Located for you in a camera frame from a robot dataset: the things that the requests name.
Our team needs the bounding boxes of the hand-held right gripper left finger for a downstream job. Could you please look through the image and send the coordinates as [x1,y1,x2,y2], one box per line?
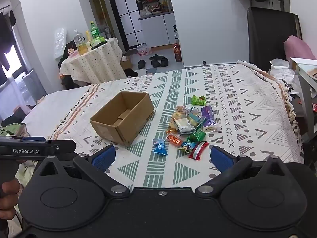
[33,144,130,199]

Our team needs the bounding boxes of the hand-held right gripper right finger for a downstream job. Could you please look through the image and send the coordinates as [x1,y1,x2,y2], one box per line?
[195,145,291,199]

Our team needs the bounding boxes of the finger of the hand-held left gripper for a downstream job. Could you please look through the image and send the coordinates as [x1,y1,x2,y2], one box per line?
[53,140,76,154]
[0,136,47,142]

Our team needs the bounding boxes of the red white snack packet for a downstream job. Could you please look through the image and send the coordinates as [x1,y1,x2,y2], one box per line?
[189,141,209,160]

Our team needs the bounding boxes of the brown cardboard box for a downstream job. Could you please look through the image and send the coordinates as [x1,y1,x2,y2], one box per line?
[90,91,155,147]

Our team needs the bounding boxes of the dark green snack packet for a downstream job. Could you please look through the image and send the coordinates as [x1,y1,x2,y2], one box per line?
[188,130,207,142]

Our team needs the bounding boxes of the green yellow chip packet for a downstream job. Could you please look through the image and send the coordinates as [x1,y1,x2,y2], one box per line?
[178,141,198,153]

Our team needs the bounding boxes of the clear teal biscuit packet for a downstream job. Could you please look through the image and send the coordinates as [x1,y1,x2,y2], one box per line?
[186,107,204,129]

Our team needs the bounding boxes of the white cake packet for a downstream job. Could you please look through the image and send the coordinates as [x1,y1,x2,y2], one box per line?
[175,118,195,133]

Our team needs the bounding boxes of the orange snack packet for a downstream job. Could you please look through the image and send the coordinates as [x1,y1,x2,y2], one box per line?
[167,133,184,145]

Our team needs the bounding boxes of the blue snack packet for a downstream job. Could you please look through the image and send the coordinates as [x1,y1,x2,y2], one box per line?
[153,138,167,155]

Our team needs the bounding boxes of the round yellow cracker packet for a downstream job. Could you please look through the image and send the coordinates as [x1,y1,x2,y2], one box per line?
[167,111,190,134]

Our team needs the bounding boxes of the person's left hand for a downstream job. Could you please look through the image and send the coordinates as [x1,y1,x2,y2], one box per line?
[0,178,22,220]

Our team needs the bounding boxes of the pile of dark clothes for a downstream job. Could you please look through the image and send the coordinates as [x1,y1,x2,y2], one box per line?
[0,107,31,137]

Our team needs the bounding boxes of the white bed sheet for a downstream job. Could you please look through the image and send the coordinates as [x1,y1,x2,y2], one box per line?
[22,85,93,142]

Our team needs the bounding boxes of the grey storage bin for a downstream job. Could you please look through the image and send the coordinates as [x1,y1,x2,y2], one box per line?
[22,68,48,106]

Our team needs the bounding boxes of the green red-cornered snack packet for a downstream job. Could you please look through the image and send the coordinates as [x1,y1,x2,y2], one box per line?
[191,95,207,107]

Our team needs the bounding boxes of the dark clothes under table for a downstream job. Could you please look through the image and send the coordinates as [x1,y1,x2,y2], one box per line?
[58,42,82,90]

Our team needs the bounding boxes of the small table with dotted cloth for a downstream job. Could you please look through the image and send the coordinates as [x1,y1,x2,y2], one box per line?
[59,38,127,84]

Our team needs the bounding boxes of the small open cardboard box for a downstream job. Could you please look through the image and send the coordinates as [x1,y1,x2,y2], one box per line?
[119,56,133,71]

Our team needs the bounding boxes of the white plastic bag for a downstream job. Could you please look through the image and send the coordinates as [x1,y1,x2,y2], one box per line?
[54,27,67,60]

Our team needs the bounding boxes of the white crumpled cloth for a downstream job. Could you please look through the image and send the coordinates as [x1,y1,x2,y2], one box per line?
[269,59,298,90]

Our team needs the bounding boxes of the clear bottle yellow liquid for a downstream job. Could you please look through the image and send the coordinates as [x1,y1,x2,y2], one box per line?
[73,29,89,56]

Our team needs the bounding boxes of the dark clothes on line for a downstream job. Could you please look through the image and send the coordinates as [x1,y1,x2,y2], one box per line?
[0,9,17,86]

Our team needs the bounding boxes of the large red label bottle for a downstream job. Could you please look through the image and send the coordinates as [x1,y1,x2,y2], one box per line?
[173,43,183,62]

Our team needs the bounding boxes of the pink water bottle pack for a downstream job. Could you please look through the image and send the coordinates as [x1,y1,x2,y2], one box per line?
[137,44,152,56]

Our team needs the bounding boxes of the grey side table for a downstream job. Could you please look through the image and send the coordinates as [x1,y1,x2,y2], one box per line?
[289,57,317,139]

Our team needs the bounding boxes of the green soda bottle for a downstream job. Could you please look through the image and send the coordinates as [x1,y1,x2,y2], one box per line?
[89,21,100,40]

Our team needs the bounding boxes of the pink pillow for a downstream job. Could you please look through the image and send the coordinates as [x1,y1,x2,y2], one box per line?
[283,35,317,61]

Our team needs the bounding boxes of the white kitchen cabinet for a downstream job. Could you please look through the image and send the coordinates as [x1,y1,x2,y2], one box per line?
[139,12,177,48]

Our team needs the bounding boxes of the black framed glass door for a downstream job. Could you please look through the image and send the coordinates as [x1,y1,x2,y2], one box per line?
[105,0,167,50]

